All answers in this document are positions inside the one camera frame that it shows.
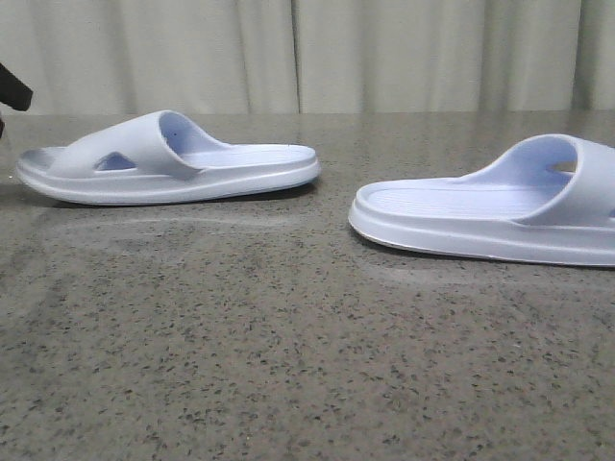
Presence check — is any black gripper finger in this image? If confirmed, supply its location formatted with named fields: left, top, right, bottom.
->
left=0, top=64, right=34, bottom=111

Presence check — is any light blue slipper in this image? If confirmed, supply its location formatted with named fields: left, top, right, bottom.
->
left=16, top=110, right=321, bottom=206
left=349, top=133, right=614, bottom=267

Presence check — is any grey-white curtain backdrop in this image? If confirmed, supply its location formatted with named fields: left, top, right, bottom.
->
left=0, top=0, right=615, bottom=117

